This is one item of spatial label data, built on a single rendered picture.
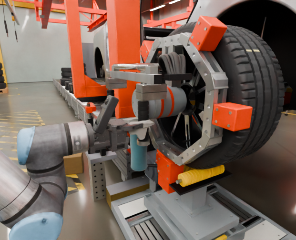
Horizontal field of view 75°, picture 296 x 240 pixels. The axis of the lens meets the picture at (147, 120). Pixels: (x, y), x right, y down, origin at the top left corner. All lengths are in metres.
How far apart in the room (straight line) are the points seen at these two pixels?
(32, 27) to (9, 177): 13.49
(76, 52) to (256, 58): 2.67
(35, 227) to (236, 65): 0.68
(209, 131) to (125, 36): 0.81
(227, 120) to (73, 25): 2.81
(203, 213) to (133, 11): 1.22
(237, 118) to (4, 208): 0.59
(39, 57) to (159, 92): 13.21
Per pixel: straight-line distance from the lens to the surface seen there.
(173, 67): 0.64
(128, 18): 1.30
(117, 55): 1.25
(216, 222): 1.19
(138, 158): 0.99
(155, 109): 0.78
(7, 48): 13.64
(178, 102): 0.83
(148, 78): 0.62
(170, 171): 0.94
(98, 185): 1.60
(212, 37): 0.72
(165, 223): 1.22
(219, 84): 0.67
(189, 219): 1.17
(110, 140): 0.59
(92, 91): 3.20
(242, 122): 0.65
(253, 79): 0.74
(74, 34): 3.17
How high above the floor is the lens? 1.01
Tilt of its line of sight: 16 degrees down
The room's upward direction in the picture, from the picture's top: straight up
